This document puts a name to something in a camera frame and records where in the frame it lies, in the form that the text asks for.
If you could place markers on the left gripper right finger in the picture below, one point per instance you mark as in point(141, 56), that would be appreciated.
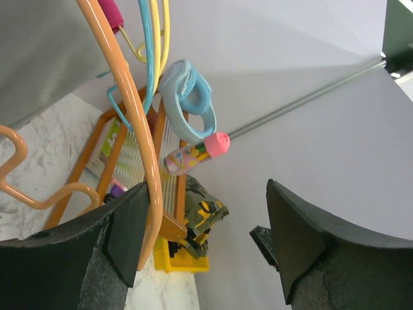
point(326, 262)

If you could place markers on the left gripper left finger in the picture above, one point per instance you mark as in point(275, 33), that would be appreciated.
point(89, 262)

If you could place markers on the orange hanger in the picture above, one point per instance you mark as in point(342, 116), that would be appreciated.
point(100, 27)

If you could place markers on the green booklet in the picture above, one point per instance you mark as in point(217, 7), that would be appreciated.
point(103, 147)

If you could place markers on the magenta trousers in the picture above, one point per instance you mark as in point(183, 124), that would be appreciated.
point(112, 14)

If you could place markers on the inner yellow hanger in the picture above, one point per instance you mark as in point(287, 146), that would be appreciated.
point(157, 24)

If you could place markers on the light blue headphones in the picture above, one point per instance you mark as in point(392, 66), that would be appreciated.
point(184, 90)

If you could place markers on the wooden desk shelf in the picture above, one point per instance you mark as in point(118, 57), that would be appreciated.
point(111, 155)

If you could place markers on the outer yellow hanger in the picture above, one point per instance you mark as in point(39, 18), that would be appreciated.
point(166, 34)

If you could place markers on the pink cap bottle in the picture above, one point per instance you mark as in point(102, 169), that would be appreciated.
point(186, 158)

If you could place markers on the yellow plastic tray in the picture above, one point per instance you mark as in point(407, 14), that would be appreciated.
point(182, 261)

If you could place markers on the yellow hanger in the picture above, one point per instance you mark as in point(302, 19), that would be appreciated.
point(157, 24)
point(166, 34)

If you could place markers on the camouflage trousers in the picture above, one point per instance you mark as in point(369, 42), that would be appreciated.
point(202, 212)

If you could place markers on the blue hanger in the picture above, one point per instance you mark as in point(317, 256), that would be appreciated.
point(148, 59)

